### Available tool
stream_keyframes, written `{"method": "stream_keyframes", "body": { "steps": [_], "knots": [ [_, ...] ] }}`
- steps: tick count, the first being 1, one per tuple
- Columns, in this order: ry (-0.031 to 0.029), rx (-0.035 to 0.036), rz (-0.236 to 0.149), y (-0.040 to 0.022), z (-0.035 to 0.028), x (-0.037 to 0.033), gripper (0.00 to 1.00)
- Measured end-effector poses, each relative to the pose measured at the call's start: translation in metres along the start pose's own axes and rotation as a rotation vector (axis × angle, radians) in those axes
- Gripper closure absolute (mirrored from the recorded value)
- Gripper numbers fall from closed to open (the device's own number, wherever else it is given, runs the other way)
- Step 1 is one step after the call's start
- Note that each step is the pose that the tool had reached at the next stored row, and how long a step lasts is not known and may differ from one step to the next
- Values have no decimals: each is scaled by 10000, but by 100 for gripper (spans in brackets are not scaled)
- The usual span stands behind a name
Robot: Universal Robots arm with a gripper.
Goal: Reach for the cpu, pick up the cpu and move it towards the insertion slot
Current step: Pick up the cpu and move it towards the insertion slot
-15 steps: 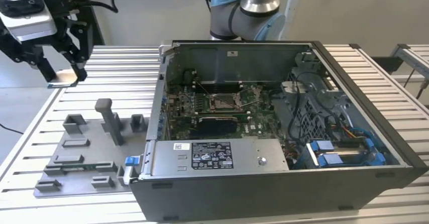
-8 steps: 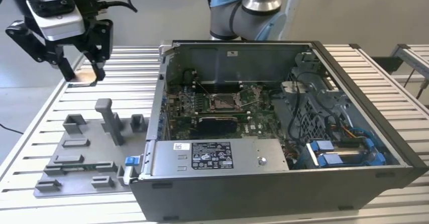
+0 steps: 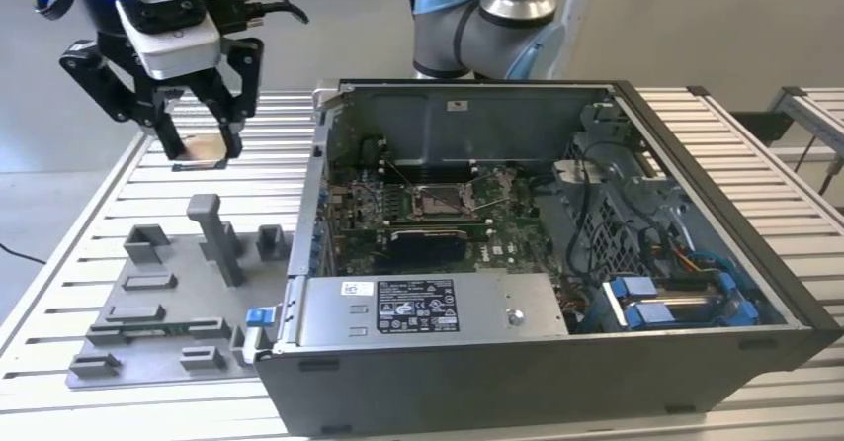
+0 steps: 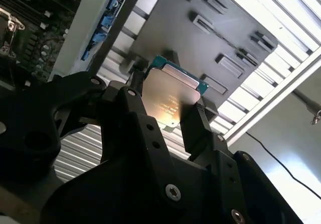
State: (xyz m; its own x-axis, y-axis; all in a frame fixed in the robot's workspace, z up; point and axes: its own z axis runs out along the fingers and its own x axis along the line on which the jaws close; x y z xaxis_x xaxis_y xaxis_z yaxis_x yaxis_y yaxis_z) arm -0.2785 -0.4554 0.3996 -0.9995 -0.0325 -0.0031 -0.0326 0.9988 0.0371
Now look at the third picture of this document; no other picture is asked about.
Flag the green motherboard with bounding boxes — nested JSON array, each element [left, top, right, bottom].
[[324, 159, 563, 278]]

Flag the grey plastic parts rack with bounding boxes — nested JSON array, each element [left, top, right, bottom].
[[64, 192, 297, 393]]

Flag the black floor cable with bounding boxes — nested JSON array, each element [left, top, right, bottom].
[[0, 241, 49, 265]]

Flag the green RAM stick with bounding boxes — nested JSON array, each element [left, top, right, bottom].
[[88, 316, 224, 339]]

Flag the orange and blue wires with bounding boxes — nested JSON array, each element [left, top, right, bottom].
[[676, 246, 735, 277]]

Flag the blue tabbed disk carrier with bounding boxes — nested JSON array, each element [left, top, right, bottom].
[[232, 304, 276, 366]]

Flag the black open PC case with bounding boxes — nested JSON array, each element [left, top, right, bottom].
[[252, 77, 844, 438]]

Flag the CPU socket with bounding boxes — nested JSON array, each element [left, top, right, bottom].
[[411, 183, 477, 219]]

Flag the aluminium slat side table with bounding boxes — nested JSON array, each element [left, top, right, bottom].
[[767, 84, 844, 201]]

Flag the silver power supply unit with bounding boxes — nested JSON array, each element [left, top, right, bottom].
[[292, 272, 572, 349]]

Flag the RAM slot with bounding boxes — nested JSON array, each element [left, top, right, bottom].
[[379, 217, 493, 228]]

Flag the black bracket block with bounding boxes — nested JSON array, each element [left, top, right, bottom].
[[727, 109, 793, 146]]

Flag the blue disk carrier in bay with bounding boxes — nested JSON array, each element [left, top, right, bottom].
[[601, 275, 735, 300], [617, 299, 761, 334]]

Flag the metal socket cover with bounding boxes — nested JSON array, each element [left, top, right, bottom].
[[463, 171, 515, 201]]

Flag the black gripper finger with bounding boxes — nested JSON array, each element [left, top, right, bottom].
[[188, 37, 268, 160], [57, 39, 191, 162]]

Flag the grey drive cage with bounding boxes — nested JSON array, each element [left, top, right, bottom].
[[535, 132, 688, 285]]

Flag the thin wire locking lever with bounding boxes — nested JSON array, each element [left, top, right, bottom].
[[384, 157, 420, 189]]

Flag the silver square CPU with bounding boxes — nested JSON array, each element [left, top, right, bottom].
[[171, 132, 231, 172]]

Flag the silver round cap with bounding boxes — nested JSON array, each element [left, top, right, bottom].
[[551, 158, 605, 186]]

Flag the black graphics card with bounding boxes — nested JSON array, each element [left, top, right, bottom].
[[384, 227, 471, 272]]

